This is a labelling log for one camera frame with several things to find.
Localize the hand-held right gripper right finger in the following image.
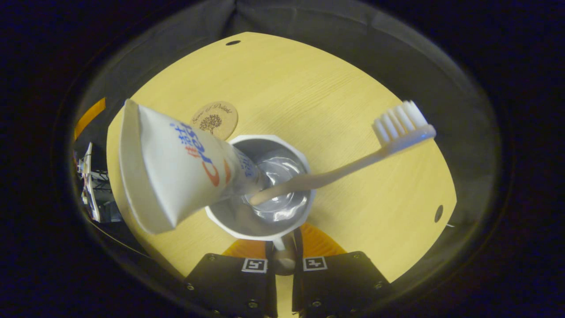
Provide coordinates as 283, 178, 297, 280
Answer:
292, 222, 393, 318

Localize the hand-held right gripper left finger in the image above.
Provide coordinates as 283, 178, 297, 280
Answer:
185, 238, 279, 318

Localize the white cup with wooden handle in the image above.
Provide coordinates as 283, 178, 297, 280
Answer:
204, 135, 316, 276

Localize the beige toothbrush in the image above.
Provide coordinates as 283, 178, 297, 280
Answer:
249, 100, 437, 206

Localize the white toothpaste tube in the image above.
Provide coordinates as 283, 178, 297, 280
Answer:
119, 99, 270, 235

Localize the round wooden coaster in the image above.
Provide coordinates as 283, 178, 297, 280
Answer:
191, 101, 239, 141

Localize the orange strip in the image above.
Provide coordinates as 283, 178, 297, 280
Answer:
74, 97, 107, 140

